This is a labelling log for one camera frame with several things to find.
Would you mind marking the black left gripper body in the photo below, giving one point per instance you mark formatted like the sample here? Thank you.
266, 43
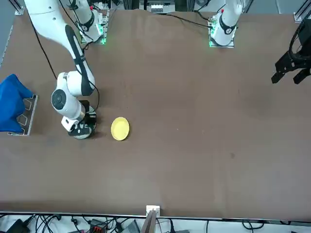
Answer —
306, 36

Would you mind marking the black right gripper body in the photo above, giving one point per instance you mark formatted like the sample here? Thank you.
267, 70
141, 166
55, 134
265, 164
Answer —
91, 119

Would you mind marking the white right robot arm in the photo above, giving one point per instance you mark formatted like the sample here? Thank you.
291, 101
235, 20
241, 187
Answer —
48, 21

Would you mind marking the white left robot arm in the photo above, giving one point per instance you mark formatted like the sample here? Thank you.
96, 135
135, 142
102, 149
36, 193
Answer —
226, 24

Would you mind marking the small yellow dish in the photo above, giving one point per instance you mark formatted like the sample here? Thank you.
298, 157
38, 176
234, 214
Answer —
120, 128

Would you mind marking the aluminium corner profile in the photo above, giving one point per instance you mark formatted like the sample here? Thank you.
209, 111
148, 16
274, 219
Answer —
18, 9
301, 14

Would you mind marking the white metal rack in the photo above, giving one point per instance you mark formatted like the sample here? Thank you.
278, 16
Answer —
32, 114

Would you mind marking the blue cloth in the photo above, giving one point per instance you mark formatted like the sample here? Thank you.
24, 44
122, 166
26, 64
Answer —
9, 104

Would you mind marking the black orange power strip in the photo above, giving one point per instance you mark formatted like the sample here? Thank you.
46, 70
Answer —
98, 227

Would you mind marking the grey power adapter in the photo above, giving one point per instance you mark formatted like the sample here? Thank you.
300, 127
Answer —
132, 227

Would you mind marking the white power strip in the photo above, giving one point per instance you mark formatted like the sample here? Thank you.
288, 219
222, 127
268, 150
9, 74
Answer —
156, 8

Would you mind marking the black power adapter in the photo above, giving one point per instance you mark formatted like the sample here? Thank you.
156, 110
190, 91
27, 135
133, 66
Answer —
17, 227

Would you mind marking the aluminium post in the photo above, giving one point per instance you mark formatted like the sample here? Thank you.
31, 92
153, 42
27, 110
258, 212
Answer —
151, 218

